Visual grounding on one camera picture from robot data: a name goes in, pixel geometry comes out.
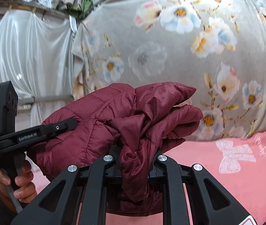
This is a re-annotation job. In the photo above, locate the maroon puffer jacket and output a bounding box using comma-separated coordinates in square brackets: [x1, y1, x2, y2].
[27, 82, 203, 216]

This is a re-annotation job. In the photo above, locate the person's left hand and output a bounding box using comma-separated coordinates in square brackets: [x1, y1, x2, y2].
[0, 160, 37, 203]

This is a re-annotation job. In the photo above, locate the pink fleece blanket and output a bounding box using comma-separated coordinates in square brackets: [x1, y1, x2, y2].
[29, 126, 266, 225]

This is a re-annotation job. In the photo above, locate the white satin curtain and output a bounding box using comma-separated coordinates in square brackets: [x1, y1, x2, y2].
[0, 10, 74, 131]

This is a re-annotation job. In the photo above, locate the grey floral bed sheet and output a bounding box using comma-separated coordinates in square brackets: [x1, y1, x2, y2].
[72, 0, 266, 141]

